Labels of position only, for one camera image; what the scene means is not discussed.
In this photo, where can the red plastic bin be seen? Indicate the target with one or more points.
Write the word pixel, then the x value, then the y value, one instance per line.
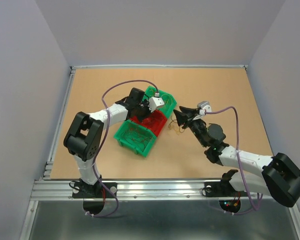
pixel 155 122

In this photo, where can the green plastic bin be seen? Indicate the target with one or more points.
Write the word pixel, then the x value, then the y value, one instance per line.
pixel 169 101
pixel 135 137

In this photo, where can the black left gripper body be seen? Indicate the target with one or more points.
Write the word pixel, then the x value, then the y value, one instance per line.
pixel 142 110

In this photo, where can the aluminium mounting rail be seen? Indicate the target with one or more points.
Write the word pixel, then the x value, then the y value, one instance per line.
pixel 128 190

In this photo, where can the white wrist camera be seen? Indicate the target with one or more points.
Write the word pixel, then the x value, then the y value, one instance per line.
pixel 204 108
pixel 155 102

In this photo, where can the far green plastic bin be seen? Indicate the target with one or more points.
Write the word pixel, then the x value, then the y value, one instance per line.
pixel 169 101

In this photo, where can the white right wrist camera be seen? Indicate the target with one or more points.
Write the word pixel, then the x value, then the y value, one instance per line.
pixel 204 108

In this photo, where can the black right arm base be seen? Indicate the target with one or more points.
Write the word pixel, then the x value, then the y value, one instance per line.
pixel 215 190

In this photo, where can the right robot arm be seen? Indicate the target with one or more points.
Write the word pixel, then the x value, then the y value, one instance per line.
pixel 276 176

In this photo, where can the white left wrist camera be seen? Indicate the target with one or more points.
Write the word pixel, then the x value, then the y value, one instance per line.
pixel 155 102

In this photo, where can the near green plastic bin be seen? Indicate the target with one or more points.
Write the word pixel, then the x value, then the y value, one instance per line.
pixel 135 137

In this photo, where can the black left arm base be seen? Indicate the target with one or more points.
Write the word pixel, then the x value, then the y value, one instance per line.
pixel 82 190

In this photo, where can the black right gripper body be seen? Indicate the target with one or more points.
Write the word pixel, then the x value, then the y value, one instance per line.
pixel 189 122

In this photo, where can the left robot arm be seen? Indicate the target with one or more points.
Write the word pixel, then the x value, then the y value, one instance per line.
pixel 83 138

